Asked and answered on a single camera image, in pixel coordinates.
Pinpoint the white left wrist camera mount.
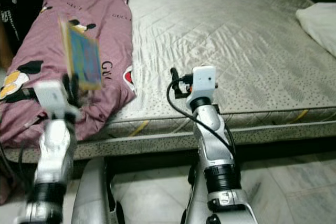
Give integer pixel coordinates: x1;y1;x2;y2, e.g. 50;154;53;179
33;80;79;122

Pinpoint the grey quilted mattress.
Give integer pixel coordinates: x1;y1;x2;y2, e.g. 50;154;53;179
8;0;336;163

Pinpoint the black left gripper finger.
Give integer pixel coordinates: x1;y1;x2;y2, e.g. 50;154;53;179
64;74;85;104

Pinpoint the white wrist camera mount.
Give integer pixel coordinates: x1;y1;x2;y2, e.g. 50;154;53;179
33;80;79;122
192;66;217;101

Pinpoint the silver robot right leg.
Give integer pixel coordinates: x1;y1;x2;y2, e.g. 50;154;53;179
181;161;213;224

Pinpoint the person in black clothes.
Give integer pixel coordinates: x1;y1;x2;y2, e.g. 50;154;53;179
0;22;14;72

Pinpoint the colourful children's book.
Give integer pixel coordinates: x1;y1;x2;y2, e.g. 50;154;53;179
59;18;103;91

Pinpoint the silver robot leg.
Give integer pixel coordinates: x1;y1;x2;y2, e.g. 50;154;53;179
71;157;127;224
181;161;213;224

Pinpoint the cream pillow with print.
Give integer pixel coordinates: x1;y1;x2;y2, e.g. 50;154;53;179
296;2;336;59

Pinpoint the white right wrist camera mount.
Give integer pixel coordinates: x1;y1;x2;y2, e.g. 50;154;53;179
192;66;217;101

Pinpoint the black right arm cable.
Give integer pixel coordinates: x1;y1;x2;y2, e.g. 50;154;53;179
166;80;239;156

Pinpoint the purple cartoon mouse quilt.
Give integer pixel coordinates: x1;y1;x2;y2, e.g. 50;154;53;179
0;0;137;204

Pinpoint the black bag white print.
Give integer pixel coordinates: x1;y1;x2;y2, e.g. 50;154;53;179
0;0;50;51

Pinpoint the silver robot left leg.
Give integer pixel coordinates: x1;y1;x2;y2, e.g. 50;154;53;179
71;157;127;224

